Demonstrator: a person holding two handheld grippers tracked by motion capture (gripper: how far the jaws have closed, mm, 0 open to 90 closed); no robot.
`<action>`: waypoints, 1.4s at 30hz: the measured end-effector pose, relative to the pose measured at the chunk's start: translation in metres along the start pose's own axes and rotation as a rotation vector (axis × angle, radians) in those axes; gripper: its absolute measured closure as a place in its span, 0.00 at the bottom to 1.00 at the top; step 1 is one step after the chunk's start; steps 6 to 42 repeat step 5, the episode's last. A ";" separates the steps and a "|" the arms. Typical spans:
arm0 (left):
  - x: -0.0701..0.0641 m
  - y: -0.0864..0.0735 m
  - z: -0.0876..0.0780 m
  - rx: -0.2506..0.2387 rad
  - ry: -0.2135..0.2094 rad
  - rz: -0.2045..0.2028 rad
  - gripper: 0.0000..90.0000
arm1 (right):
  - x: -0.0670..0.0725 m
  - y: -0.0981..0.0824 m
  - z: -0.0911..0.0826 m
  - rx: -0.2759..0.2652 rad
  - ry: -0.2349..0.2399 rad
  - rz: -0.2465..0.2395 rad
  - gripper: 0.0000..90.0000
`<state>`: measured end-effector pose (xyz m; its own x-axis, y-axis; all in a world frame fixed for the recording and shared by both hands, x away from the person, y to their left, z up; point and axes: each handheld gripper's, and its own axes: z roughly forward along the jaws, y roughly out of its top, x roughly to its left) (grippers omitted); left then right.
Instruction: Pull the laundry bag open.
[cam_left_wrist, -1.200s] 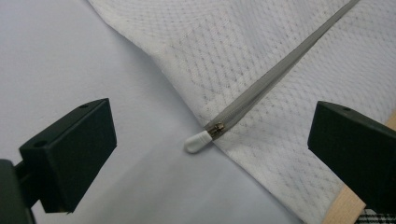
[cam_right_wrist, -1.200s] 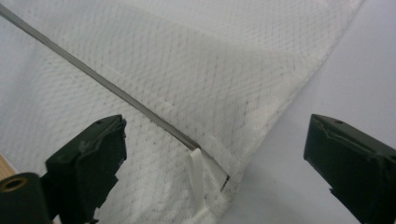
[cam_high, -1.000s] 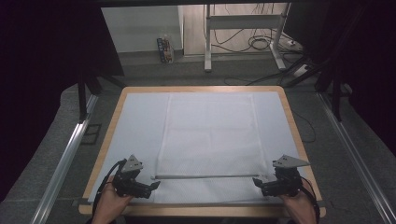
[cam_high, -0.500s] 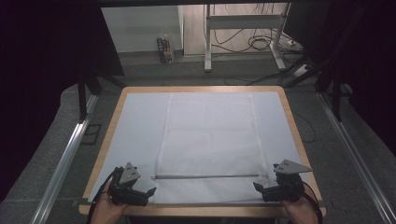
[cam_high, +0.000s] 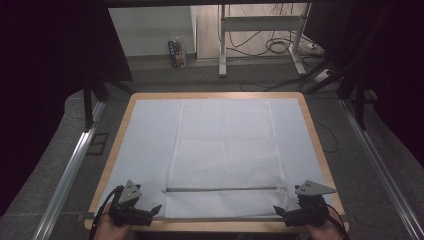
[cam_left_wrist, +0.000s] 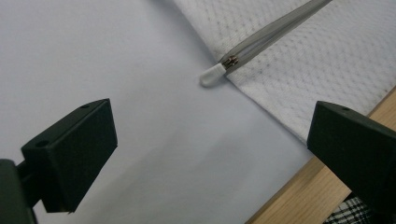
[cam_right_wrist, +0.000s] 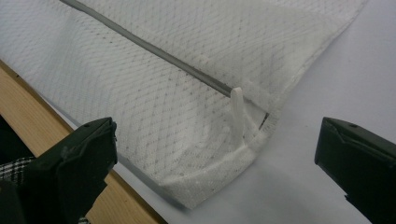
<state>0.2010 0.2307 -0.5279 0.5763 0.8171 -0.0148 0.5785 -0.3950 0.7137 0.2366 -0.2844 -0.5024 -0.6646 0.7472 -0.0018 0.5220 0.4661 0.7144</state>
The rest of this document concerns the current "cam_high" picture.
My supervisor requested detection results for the person's right hand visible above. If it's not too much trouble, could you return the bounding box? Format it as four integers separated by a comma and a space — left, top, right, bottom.
304, 218, 345, 240

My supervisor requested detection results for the tangle of black cables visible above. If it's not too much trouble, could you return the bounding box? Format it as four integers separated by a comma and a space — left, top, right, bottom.
225, 29, 326, 58

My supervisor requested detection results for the white cloth towel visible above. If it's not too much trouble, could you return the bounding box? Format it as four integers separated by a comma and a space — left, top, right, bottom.
161, 99, 290, 220

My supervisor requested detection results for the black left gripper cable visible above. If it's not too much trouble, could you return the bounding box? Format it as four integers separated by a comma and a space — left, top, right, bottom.
88, 185, 125, 240

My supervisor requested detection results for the wooden framed work board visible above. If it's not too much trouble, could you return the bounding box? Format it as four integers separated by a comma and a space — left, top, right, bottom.
94, 97, 335, 222

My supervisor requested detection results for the black floor cable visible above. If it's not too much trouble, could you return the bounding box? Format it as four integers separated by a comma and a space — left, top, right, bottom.
239, 77, 303, 93

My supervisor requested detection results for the thin black cable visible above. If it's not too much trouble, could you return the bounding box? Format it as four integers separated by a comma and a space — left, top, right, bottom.
314, 117, 340, 155

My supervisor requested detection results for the white power strip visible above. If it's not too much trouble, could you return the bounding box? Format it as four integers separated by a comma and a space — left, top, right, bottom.
313, 67, 333, 84

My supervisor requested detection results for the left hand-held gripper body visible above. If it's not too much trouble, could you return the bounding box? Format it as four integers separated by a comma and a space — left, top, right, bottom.
109, 179, 155, 228

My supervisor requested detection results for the colourful snack packet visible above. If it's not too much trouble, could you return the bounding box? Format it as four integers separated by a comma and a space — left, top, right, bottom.
167, 39, 188, 69

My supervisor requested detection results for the white metal desk frame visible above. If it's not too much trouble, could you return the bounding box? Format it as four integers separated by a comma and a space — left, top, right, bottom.
217, 3, 313, 79

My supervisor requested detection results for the person's left hand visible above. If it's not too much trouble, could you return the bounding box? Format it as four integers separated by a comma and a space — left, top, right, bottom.
92, 202, 133, 240

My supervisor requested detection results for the black metal stand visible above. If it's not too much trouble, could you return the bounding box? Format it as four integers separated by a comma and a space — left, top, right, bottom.
335, 58, 369, 132
82, 77, 136, 133

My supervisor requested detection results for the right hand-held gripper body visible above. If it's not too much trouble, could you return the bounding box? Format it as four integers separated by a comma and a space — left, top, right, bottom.
285, 180, 338, 229

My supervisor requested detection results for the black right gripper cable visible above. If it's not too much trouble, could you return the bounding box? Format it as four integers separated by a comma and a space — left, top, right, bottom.
324, 203, 351, 240

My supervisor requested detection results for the aluminium rail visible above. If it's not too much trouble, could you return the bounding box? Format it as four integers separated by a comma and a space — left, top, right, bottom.
31, 101, 107, 240
339, 99, 424, 240

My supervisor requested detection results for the dark curtain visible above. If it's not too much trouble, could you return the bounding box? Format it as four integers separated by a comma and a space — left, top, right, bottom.
0, 0, 134, 218
303, 0, 424, 169

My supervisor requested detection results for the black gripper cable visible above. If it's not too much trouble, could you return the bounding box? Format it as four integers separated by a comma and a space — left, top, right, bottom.
324, 203, 351, 240
88, 185, 125, 240

